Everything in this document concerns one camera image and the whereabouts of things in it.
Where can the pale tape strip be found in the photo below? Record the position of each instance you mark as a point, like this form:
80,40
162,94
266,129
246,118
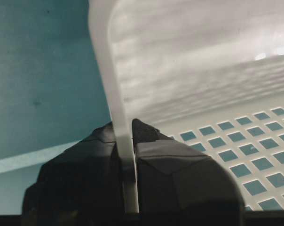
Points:
33,158

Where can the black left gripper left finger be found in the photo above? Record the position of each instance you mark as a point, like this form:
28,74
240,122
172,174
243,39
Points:
82,186

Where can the white plastic perforated basket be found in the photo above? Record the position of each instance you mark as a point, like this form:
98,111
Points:
208,73

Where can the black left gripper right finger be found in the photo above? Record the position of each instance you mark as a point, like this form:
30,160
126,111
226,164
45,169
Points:
181,186

